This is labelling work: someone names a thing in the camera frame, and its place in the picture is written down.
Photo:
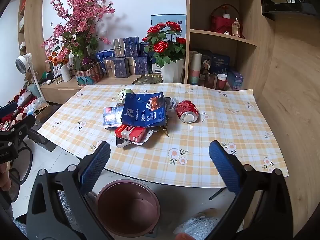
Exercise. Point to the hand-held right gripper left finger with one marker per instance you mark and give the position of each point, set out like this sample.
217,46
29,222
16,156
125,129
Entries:
96,162

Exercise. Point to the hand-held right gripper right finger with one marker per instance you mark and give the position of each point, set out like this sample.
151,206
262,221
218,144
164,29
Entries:
222,165

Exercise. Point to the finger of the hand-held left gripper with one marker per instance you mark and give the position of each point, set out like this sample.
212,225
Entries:
41,140

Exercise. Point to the red cigarette box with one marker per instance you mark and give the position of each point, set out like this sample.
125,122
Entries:
130,132

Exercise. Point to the blue cigarette pack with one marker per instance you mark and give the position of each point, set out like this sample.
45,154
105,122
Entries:
111,117

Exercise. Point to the maroon plastic trash bin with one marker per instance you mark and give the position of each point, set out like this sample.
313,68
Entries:
125,205

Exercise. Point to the crushed red soda can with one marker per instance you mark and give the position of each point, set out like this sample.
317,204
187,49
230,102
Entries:
185,107

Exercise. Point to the blue coffee bag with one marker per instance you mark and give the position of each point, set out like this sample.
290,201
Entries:
142,110

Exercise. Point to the white paper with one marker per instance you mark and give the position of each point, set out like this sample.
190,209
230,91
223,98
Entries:
172,103

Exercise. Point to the person's left hand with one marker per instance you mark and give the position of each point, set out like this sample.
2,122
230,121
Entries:
4,177

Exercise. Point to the red checkered cloth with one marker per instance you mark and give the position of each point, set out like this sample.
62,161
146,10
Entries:
21,105

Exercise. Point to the cardboard box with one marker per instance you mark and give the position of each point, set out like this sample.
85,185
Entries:
46,111

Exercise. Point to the yellow plaid floral tablecloth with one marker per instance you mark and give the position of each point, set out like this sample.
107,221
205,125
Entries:
225,130

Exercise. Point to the black chair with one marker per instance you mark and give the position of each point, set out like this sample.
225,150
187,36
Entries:
15,182

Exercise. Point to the wooden low cabinet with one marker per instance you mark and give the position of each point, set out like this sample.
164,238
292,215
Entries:
57,90

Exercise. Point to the white printed plastic wrapper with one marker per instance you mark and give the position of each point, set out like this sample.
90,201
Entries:
144,141

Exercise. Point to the row of small brown bottles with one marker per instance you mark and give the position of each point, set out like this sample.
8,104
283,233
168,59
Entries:
57,79

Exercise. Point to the person's right leg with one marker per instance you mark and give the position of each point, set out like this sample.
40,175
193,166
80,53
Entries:
200,225

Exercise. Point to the white standing fan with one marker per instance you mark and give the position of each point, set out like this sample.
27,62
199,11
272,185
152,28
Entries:
23,63

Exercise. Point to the white cylindrical container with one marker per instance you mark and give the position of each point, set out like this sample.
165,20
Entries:
65,73

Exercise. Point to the small green white yogurt cup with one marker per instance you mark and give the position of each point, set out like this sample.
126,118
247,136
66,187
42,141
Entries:
122,95

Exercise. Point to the teal red printed box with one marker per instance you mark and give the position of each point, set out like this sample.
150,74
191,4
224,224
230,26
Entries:
88,76

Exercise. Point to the orange artificial flowers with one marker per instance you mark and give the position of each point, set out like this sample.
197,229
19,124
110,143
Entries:
57,58

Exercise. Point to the red paper cup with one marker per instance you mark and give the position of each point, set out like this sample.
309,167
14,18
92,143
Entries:
221,82

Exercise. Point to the small purple box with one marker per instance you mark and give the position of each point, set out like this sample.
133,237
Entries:
235,80

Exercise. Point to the golden leaf tray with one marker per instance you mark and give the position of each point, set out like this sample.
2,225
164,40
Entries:
145,79

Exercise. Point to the dark blue gold gift box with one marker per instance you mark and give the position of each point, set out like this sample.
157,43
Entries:
138,65
117,67
127,47

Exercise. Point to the stack of pastel paper cups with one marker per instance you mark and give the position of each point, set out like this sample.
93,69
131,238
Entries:
194,67

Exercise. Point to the dark blue printed box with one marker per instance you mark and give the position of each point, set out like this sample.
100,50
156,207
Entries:
217,62

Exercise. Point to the wooden shelf unit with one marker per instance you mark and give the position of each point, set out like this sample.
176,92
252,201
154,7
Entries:
250,62

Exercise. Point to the white flower pot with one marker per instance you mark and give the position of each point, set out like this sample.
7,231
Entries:
172,71

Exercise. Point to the flat blue box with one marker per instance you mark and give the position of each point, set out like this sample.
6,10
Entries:
105,55

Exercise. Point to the red artificial rose plant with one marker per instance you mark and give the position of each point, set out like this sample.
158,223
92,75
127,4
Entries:
162,46

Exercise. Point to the pink artificial blossom arrangement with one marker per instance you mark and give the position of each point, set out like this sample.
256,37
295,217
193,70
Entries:
80,10

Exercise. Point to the clear glass perfume bottle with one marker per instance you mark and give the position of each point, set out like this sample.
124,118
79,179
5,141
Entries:
236,28

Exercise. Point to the red gift basket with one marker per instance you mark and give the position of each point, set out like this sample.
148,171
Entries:
221,21

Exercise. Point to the light blue carton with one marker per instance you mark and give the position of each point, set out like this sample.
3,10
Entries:
165,20

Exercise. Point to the black shelf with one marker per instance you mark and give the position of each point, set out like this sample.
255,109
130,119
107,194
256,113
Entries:
300,8

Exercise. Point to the wooden wall shelf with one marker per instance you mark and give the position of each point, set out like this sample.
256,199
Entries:
32,17

